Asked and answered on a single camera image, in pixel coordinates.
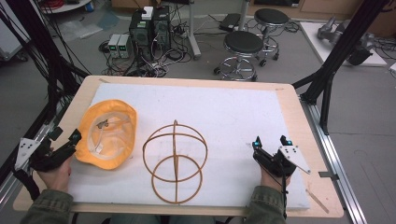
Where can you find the person's left hand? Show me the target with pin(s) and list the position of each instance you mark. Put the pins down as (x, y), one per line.
(57, 178)

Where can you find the thin wooden stick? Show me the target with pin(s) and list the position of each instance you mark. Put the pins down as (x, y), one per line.
(317, 201)

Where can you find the yellow bucket hat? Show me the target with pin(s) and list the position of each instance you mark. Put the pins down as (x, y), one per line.
(107, 134)

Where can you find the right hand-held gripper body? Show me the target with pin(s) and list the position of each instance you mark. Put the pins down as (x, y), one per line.
(285, 160)

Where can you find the small black round stool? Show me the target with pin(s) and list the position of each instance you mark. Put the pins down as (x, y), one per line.
(270, 30)

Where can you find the round wooden hat stand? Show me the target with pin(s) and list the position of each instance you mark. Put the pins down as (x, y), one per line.
(175, 161)

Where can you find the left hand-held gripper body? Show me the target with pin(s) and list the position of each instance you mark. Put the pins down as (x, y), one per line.
(46, 158)

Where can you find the grey metal bracket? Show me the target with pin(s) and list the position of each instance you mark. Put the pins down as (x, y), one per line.
(328, 175)

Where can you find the white foam mat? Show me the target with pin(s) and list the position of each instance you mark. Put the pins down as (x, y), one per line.
(224, 124)

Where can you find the large black round stool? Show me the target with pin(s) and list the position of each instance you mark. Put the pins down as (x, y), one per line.
(243, 54)

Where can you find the black computer tower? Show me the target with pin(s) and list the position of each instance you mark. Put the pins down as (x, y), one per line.
(162, 28)
(140, 34)

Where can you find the black flat case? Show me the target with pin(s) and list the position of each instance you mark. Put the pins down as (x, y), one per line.
(229, 21)

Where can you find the person's right hand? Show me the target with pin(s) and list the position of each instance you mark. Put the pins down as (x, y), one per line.
(271, 181)

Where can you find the black metal frame post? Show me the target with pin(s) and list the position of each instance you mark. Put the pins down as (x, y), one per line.
(40, 59)
(339, 59)

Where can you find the round white table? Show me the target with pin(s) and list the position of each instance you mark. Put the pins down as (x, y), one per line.
(65, 5)

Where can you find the white floor board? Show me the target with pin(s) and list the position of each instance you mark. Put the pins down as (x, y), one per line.
(320, 40)

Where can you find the grey metal table leg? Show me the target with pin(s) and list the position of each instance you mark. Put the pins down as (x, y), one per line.
(193, 31)

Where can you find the white box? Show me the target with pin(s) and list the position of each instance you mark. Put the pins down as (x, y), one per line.
(147, 13)

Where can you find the aluminium rail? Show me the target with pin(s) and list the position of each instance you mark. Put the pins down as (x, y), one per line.
(28, 149)
(333, 155)

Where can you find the grey power supply unit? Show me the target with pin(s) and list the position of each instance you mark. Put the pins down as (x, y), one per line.
(124, 46)
(114, 45)

